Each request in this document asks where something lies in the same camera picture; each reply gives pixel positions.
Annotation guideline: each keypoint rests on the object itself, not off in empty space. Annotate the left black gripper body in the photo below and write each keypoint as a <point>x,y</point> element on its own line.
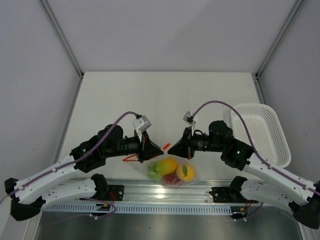
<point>132,145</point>

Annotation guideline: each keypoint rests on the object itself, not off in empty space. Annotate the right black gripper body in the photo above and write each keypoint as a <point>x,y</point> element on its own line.
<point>199,143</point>

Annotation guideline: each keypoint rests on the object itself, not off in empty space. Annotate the yellow green mango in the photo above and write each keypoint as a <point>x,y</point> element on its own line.
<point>166,166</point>

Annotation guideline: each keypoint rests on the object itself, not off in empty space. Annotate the orange fruit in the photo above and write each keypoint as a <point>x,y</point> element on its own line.
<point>186,172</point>

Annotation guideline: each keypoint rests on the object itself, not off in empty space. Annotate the clear zip top bag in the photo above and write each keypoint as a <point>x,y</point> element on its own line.
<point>142,167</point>

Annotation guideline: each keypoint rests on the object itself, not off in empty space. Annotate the green apple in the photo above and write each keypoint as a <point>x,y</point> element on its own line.
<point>152,174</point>

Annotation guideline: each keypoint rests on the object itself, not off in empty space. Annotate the red grape bunch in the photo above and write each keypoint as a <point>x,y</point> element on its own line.
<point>171,180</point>

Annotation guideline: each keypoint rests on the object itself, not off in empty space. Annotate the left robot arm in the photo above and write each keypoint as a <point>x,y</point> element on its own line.
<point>46,188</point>

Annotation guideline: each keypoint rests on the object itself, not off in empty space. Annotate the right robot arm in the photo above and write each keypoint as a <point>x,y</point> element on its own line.
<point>281,188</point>

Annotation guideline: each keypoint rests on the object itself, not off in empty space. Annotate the white perforated plastic basket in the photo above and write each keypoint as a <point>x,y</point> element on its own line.
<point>259,124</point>

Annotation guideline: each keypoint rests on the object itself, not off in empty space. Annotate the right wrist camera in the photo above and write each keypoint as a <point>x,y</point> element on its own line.
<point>190,120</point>

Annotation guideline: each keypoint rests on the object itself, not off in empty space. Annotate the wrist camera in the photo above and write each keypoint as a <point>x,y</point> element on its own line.
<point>190,120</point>
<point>141,123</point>

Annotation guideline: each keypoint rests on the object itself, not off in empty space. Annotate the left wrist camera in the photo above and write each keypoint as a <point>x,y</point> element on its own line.
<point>141,123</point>

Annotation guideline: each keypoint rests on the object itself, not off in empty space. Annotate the aluminium mounting rail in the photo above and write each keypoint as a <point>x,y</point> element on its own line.
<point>143,192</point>

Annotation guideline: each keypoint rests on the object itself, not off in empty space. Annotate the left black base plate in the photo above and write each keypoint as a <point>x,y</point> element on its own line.
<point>115,193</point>

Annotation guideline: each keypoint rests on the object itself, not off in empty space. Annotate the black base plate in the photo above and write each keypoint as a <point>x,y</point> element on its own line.
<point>115,193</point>
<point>229,195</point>

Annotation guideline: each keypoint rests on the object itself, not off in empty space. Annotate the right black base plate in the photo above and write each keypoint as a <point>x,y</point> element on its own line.
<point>229,195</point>

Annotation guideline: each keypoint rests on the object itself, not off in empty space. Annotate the white slotted cable duct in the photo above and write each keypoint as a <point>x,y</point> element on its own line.
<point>134,208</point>

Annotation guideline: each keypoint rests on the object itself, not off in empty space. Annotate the right corner frame post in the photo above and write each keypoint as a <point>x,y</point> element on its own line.
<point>284,29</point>

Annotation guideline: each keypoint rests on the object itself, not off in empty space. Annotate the corner frame post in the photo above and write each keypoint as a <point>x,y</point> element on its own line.
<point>53,21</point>
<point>284,29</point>

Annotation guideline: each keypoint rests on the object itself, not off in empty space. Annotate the left corner frame post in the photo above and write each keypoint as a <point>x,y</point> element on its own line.
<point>53,21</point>

